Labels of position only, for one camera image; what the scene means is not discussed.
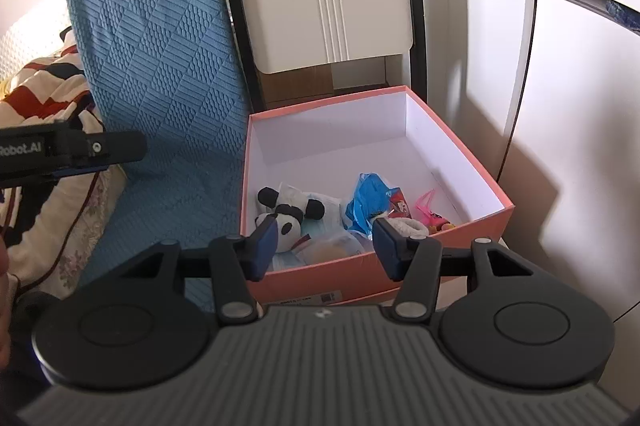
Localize white textured pillow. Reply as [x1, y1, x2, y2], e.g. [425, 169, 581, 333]
[0, 23, 68, 82]

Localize blue snack packet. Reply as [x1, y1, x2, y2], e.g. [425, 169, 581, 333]
[345, 172, 413, 239]

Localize white paper tissue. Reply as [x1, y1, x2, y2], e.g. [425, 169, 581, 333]
[389, 215, 430, 238]

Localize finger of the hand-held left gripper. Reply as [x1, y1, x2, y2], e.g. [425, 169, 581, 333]
[52, 131, 148, 179]

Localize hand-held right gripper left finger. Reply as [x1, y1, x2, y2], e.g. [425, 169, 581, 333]
[120, 215, 279, 327]

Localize red white printed blanket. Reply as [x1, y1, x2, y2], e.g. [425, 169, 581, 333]
[0, 26, 98, 127]

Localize round white folding table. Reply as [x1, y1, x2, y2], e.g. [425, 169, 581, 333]
[417, 0, 640, 322]

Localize light blue face mask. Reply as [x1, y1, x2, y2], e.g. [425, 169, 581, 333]
[272, 182, 351, 272]

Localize panda plush toy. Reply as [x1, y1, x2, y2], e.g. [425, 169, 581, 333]
[254, 187, 326, 253]

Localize blue textured cushion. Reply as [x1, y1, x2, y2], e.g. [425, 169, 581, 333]
[66, 0, 261, 312]

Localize cream floral quilt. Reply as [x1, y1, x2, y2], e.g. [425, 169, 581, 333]
[0, 106, 128, 302]

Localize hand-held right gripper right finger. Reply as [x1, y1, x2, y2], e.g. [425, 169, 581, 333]
[372, 217, 538, 324]

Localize pink cardboard box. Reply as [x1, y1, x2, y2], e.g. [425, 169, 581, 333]
[239, 86, 515, 307]

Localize clear bag with beige puff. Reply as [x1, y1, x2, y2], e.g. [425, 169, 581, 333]
[295, 231, 373, 266]

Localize pink mesh bag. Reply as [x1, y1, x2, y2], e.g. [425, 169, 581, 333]
[414, 187, 451, 227]

